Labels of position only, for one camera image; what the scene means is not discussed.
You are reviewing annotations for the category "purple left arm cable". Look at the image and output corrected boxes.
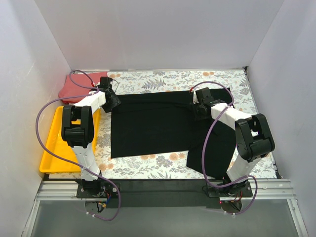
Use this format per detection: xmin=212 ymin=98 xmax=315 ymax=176
xmin=36 ymin=70 xmax=122 ymax=221

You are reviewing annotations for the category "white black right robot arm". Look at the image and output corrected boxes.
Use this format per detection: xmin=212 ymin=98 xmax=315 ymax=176
xmin=193 ymin=88 xmax=275 ymax=196

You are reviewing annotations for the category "folded red t shirt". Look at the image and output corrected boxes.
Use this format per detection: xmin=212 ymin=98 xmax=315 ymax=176
xmin=58 ymin=72 xmax=107 ymax=104

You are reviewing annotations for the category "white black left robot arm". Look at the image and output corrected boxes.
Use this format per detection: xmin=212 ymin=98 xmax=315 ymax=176
xmin=61 ymin=77 xmax=121 ymax=198

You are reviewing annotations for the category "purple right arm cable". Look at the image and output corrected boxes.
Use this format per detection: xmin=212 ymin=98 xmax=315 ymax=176
xmin=189 ymin=81 xmax=259 ymax=216

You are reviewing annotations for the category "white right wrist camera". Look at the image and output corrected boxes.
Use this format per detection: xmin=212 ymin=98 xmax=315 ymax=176
xmin=190 ymin=89 xmax=198 ymax=104

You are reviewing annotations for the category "floral table mat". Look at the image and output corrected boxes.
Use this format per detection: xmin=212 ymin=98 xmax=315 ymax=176
xmin=68 ymin=69 xmax=279 ymax=179

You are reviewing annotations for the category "aluminium frame rail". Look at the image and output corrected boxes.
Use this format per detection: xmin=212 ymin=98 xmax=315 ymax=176
xmin=22 ymin=180 xmax=79 ymax=237

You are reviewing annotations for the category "yellow plastic tray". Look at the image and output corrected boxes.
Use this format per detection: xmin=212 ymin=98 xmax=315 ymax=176
xmin=39 ymin=106 xmax=101 ymax=173

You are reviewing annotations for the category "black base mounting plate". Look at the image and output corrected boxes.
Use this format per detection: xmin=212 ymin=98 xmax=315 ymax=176
xmin=75 ymin=179 xmax=253 ymax=209

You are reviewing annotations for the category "black t shirt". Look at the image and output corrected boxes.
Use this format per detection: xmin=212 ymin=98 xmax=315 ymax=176
xmin=111 ymin=91 xmax=236 ymax=179

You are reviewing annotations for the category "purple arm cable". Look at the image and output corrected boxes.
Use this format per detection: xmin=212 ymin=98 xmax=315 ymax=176
xmin=36 ymin=70 xmax=122 ymax=221
xmin=189 ymin=81 xmax=259 ymax=216

